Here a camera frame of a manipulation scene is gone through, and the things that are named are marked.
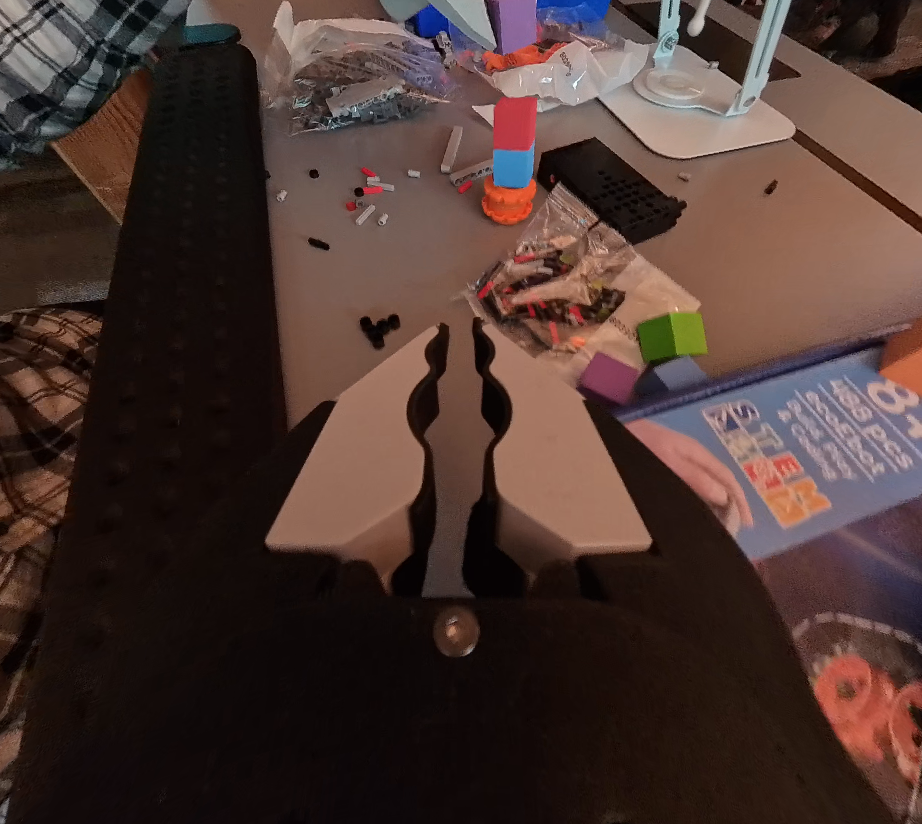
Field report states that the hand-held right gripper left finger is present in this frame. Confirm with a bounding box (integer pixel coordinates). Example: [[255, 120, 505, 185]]
[[265, 323, 451, 593]]

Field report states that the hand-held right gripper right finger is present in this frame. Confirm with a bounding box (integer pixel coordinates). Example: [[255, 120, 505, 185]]
[[472, 317, 654, 593]]

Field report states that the clear bag of grey parts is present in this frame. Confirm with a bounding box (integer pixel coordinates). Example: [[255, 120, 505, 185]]
[[261, 1, 458, 137]]

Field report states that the red foam cube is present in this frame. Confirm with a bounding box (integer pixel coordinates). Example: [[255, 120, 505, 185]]
[[493, 95, 540, 151]]

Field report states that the white plastic pouch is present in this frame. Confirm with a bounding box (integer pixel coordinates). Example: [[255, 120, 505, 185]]
[[472, 35, 653, 119]]

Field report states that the green foam cube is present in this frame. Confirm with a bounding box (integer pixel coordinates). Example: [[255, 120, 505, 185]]
[[637, 311, 708, 364]]

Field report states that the orange foam cube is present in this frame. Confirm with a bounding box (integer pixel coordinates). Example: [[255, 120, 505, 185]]
[[879, 323, 922, 396]]

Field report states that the dark perforated panel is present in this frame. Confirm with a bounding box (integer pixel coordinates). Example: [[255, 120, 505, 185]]
[[14, 42, 289, 824]]

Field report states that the small clear bag of parts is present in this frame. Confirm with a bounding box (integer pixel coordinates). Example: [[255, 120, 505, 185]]
[[452, 184, 703, 358]]

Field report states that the orange gear stack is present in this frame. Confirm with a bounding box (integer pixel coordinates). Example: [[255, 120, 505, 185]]
[[481, 196, 535, 226]]

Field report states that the blue printed kit box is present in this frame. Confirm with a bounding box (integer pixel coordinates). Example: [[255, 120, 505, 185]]
[[612, 334, 922, 824]]

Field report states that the black perforated control box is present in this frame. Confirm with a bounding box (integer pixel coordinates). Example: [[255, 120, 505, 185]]
[[536, 137, 687, 245]]

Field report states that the white metal stand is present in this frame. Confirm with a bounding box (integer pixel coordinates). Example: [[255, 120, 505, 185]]
[[598, 0, 818, 161]]

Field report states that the large wooden pillar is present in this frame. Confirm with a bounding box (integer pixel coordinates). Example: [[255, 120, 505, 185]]
[[49, 66, 156, 225]]

